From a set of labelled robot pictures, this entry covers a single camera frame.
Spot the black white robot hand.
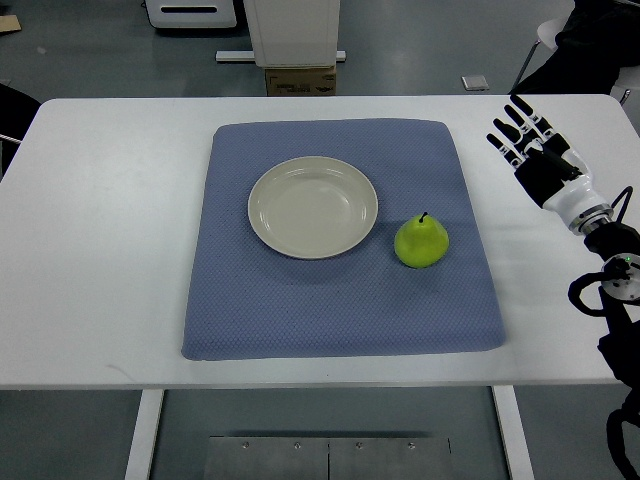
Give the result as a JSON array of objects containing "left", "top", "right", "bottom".
[{"left": 487, "top": 95, "right": 613, "bottom": 236}]

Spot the green pear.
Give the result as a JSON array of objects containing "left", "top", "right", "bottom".
[{"left": 394, "top": 212, "right": 450, "bottom": 269}]

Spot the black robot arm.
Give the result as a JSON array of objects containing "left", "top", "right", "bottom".
[{"left": 568, "top": 186, "right": 639, "bottom": 479}]

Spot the grey floor socket plate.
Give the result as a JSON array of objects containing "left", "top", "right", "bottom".
[{"left": 461, "top": 75, "right": 490, "bottom": 92}]

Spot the cream round plate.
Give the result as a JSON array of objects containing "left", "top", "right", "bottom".
[{"left": 247, "top": 156, "right": 379, "bottom": 260}]

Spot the metal floor plate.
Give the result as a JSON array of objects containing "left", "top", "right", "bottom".
[{"left": 204, "top": 436, "right": 455, "bottom": 479}]

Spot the white chair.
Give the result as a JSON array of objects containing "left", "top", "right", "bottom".
[{"left": 512, "top": 17, "right": 639, "bottom": 105}]

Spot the person in black clothes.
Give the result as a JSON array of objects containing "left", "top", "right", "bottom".
[{"left": 511, "top": 0, "right": 639, "bottom": 95}]

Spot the blue textured mat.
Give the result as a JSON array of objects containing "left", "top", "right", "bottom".
[{"left": 182, "top": 119, "right": 505, "bottom": 360}]

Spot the brown cardboard box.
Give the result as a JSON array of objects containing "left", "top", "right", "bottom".
[{"left": 264, "top": 66, "right": 337, "bottom": 97}]

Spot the white cabinet on base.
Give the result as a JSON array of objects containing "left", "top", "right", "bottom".
[{"left": 215, "top": 0, "right": 346, "bottom": 69}]

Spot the white table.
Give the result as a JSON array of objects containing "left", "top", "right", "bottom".
[{"left": 1, "top": 95, "right": 613, "bottom": 479}]

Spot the white appliance with slot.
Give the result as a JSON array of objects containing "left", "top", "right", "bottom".
[{"left": 144, "top": 0, "right": 237, "bottom": 29}]

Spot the black chair at left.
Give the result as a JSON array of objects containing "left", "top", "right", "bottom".
[{"left": 1, "top": 84, "right": 41, "bottom": 174}]

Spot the cardboard piece on floor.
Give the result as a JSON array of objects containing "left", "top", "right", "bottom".
[{"left": 0, "top": 15, "right": 22, "bottom": 35}]

